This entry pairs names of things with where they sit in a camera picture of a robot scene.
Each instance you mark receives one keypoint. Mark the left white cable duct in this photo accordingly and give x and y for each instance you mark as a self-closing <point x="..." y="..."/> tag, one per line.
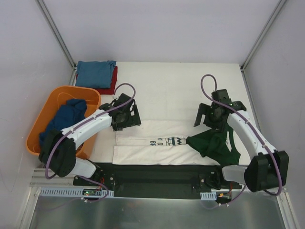
<point x="75" y="192"/>

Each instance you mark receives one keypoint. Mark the folded light blue t-shirt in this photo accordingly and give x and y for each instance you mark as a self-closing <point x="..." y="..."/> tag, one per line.
<point x="91" y="65"/>

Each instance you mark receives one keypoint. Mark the aluminium frame post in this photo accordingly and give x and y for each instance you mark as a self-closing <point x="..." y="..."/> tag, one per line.
<point x="54" y="29"/>
<point x="266" y="28"/>

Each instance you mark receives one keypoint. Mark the white cable duct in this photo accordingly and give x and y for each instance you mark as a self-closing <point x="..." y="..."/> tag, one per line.
<point x="75" y="192"/>
<point x="209" y="196"/>

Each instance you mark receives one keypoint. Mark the white and green t-shirt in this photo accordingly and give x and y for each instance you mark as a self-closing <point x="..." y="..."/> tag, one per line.
<point x="157" y="142"/>

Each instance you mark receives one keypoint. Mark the folded red t-shirt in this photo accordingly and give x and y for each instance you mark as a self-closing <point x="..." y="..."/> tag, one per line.
<point x="112" y="86"/>

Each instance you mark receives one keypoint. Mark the dark blue t-shirt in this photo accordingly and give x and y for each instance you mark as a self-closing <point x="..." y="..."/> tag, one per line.
<point x="67" y="115"/>

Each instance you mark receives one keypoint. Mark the right white cable duct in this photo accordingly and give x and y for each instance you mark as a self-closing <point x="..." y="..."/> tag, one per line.
<point x="209" y="196"/>

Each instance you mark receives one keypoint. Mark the orange plastic basket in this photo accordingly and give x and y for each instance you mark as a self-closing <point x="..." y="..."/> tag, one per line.
<point x="58" y="97"/>

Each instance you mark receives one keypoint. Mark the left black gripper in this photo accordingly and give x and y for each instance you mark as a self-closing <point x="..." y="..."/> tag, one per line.
<point x="130" y="119"/>

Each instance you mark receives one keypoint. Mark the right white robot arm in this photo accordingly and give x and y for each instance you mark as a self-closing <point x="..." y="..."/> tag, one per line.
<point x="244" y="154"/>

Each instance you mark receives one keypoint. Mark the aluminium front rail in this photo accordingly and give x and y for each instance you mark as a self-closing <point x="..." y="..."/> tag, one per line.
<point x="39" y="180"/>

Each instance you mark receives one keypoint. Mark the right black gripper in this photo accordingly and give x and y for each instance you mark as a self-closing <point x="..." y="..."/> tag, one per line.
<point x="207" y="118"/>

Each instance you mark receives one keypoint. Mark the left aluminium frame post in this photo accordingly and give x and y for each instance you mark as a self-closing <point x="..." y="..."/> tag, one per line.
<point x="54" y="29"/>

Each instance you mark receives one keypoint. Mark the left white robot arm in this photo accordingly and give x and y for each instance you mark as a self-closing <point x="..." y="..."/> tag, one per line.
<point x="58" y="152"/>

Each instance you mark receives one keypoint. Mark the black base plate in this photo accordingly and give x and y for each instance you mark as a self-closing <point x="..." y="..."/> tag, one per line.
<point x="156" y="181"/>

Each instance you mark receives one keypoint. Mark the right aluminium frame post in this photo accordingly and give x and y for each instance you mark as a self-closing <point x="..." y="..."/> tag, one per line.
<point x="266" y="28"/>

